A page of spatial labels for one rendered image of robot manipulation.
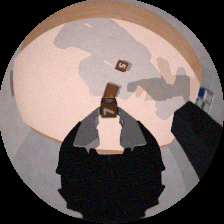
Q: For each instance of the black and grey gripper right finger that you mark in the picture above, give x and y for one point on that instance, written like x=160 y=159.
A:
x=136 y=136

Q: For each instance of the brown cube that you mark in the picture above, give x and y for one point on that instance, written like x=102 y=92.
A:
x=121 y=66
x=108 y=107

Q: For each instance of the brown rectangular tray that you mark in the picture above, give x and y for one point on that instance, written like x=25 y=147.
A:
x=110 y=91

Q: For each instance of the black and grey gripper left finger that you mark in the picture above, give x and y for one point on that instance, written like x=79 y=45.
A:
x=80 y=139

